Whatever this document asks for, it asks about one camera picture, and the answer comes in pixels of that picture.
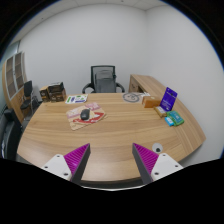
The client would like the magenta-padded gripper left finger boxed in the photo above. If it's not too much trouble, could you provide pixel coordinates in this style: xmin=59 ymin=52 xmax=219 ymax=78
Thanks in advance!
xmin=40 ymin=143 xmax=92 ymax=185

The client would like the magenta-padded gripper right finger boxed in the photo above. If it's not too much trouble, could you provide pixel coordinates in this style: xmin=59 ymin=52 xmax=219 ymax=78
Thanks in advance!
xmin=131 ymin=143 xmax=184 ymax=185

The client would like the black computer mouse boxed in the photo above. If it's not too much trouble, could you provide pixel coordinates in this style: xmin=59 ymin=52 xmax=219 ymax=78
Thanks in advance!
xmin=79 ymin=108 xmax=91 ymax=121

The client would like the cartoon print mouse pad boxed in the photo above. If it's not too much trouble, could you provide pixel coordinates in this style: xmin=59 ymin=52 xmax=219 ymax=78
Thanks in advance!
xmin=65 ymin=102 xmax=108 ymax=131

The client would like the blue small box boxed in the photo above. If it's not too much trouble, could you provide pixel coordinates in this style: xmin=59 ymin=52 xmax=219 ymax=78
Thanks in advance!
xmin=164 ymin=116 xmax=175 ymax=127

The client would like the tan small box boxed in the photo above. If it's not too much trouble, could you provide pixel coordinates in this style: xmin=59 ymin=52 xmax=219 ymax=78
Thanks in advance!
xmin=153 ymin=105 xmax=168 ymax=118

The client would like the green flat box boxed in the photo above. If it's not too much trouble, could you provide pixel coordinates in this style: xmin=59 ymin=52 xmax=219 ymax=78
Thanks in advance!
xmin=166 ymin=110 xmax=185 ymax=127

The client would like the orange box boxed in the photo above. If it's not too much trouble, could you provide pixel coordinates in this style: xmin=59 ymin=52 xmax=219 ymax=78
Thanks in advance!
xmin=141 ymin=95 xmax=162 ymax=109

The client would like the white green leaflet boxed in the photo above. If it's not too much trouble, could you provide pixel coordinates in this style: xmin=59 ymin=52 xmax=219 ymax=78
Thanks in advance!
xmin=64 ymin=94 xmax=89 ymax=105

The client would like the round grey patterned pad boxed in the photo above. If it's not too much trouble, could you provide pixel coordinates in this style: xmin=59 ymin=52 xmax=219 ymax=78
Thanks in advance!
xmin=122 ymin=92 xmax=144 ymax=104

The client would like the purple standing card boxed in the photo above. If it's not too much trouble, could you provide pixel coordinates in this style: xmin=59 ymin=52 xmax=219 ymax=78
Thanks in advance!
xmin=159 ymin=86 xmax=179 ymax=112

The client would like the large dark cardboard box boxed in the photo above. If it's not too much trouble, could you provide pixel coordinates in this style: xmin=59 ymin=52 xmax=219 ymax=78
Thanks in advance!
xmin=47 ymin=81 xmax=67 ymax=102

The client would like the small brown cardboard box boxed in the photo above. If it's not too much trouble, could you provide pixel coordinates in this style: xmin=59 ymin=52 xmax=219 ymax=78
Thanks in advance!
xmin=39 ymin=85 xmax=51 ymax=103

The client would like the large black office chair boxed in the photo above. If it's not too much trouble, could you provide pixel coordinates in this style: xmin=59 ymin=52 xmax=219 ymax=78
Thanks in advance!
xmin=0 ymin=108 xmax=24 ymax=161

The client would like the wooden side desk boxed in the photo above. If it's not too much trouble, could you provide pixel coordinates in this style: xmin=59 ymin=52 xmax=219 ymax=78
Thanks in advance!
xmin=128 ymin=74 xmax=168 ymax=98

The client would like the small black office chair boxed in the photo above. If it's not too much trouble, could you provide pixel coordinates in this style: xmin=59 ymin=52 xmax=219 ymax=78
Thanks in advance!
xmin=19 ymin=79 xmax=39 ymax=111

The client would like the grey mesh office chair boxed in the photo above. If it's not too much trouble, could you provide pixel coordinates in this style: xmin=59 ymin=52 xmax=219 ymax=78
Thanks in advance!
xmin=81 ymin=64 xmax=126 ymax=94

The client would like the wooden shelf unit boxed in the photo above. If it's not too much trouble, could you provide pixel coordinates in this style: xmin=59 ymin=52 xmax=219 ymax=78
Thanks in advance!
xmin=1 ymin=51 xmax=29 ymax=124

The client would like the round cable grommet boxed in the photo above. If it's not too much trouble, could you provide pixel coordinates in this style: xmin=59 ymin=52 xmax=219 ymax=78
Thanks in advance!
xmin=151 ymin=142 xmax=164 ymax=154

